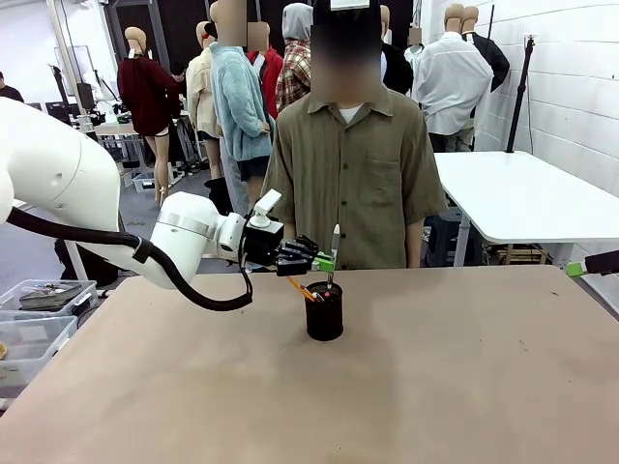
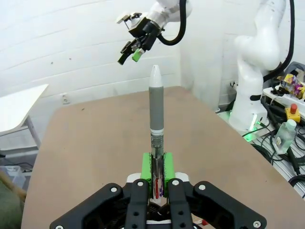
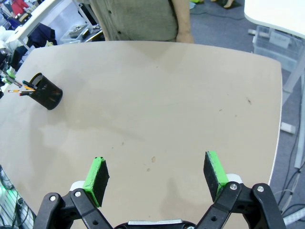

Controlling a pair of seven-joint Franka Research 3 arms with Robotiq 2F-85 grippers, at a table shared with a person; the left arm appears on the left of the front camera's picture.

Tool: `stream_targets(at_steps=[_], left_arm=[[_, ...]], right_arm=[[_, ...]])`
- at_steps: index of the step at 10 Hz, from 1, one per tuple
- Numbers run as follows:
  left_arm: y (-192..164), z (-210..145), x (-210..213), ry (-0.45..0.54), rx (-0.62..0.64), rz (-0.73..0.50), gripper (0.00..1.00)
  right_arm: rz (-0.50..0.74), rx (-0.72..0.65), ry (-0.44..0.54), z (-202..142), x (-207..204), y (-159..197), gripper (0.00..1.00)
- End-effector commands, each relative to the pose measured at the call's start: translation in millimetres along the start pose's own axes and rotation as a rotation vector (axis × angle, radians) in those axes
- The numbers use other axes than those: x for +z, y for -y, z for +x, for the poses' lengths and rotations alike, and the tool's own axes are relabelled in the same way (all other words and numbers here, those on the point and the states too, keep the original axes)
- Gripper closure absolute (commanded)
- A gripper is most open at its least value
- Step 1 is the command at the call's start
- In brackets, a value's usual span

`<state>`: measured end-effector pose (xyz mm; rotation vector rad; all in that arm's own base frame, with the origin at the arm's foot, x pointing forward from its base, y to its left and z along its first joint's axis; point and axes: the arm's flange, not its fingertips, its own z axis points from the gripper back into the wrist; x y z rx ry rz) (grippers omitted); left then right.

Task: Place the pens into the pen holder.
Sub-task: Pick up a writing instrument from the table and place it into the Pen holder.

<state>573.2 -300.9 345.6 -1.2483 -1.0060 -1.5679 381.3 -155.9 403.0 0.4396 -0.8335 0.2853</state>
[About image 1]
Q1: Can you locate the person in black shirt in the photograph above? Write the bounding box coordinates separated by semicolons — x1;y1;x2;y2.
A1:
0;71;25;104

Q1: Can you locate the white pen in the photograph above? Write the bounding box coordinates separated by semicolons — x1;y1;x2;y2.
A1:
326;223;342;293

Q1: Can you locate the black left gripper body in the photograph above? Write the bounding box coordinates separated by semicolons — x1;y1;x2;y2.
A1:
241;220;286;267

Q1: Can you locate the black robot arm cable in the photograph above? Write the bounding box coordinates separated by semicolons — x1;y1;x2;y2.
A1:
5;206;255;312

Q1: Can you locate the mannequin in white shirt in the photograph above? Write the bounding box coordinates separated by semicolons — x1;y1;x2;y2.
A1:
415;3;495;154

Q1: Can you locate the mannequin in red jacket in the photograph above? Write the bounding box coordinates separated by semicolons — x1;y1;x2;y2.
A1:
246;21;285;120

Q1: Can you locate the person's left forearm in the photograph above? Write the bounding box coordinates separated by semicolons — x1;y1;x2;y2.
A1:
404;219;425;269

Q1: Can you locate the mannequin in light blue fleece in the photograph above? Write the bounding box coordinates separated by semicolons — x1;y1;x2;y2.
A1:
208;0;278;210

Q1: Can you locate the dark plastic stool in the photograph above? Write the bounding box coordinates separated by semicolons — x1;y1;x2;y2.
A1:
427;207;466;268

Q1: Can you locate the black tripod stand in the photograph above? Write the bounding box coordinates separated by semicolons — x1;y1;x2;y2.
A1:
505;34;540;155

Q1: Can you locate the mannequin in plaid hooded shirt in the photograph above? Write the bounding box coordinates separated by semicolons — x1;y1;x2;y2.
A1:
275;3;315;113

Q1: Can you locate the person in olive shirt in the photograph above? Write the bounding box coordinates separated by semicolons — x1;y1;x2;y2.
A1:
263;0;449;271

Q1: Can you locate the mannequin in maroon sweater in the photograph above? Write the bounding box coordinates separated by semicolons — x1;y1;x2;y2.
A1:
117;26;183;207

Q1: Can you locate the mannequin in black jacket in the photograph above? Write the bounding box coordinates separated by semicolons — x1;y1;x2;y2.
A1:
461;5;512;94

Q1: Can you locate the black mesh pen holder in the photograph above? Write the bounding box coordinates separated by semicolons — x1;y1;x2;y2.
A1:
304;281;345;342

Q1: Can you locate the mannequin in dark jacket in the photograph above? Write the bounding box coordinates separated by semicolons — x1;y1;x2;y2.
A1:
379;4;415;96

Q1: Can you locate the grey plastic crate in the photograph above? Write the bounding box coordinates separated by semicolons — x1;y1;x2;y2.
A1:
131;171;158;194

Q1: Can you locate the grey metal frame post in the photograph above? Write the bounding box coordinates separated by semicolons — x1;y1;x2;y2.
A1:
50;0;101;142

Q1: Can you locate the mannequin in cream jacket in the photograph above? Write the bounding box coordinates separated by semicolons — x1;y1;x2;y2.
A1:
186;21;234;217

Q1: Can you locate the clear plastic bin with items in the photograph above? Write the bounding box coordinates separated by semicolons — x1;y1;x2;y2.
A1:
0;278;100;316

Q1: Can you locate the large white table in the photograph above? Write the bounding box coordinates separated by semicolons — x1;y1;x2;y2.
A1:
433;150;619;270

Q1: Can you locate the wooden crate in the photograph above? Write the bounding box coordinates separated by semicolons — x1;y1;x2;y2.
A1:
486;243;555;266

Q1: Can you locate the orange pencil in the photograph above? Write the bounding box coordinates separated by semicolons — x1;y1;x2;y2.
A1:
287;275;316;303

